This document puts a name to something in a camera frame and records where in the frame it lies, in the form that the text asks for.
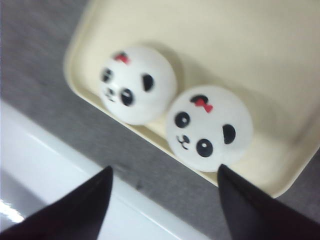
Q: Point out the panda bun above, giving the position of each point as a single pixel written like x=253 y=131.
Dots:
x=137 y=84
x=207 y=126

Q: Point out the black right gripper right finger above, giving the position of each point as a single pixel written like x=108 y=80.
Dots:
x=252 y=214

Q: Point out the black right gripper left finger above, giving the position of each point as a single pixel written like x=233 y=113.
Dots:
x=79 y=215

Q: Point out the beige plastic tray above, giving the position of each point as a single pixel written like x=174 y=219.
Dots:
x=266 y=51

